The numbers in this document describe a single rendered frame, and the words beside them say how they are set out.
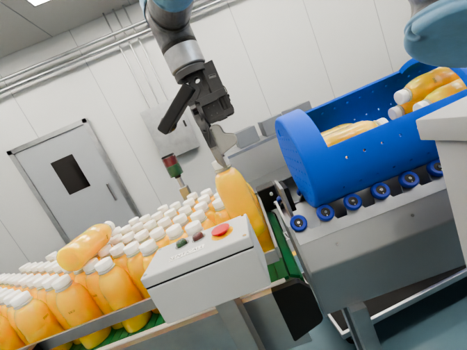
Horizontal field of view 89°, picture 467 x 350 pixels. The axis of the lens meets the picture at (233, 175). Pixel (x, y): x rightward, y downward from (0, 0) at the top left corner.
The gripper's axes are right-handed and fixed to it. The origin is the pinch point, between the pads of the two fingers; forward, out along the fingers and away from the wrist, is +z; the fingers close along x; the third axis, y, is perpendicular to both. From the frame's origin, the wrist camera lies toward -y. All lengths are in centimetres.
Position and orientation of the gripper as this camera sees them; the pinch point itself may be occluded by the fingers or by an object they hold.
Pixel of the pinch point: (221, 162)
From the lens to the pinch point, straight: 53.4
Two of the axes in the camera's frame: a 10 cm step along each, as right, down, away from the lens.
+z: 4.1, 8.9, 2.0
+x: 0.0, -2.2, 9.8
